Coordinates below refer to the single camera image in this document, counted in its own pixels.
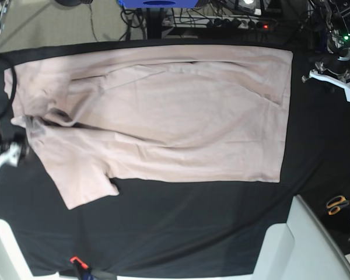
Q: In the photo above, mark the blue plastic box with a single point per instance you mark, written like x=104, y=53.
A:
x=133, y=4

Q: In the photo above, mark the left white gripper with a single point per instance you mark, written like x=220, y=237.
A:
x=333, y=69

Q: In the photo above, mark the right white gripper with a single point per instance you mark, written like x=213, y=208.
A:
x=14, y=153

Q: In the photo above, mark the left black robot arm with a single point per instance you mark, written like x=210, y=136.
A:
x=335, y=20

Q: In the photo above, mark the orange handled scissors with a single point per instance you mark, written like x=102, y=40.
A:
x=336, y=204

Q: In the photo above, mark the pink T-shirt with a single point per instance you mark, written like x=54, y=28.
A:
x=183, y=113

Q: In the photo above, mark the white left chair armrest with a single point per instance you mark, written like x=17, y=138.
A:
x=12, y=262

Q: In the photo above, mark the black table cloth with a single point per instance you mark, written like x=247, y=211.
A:
x=189, y=230

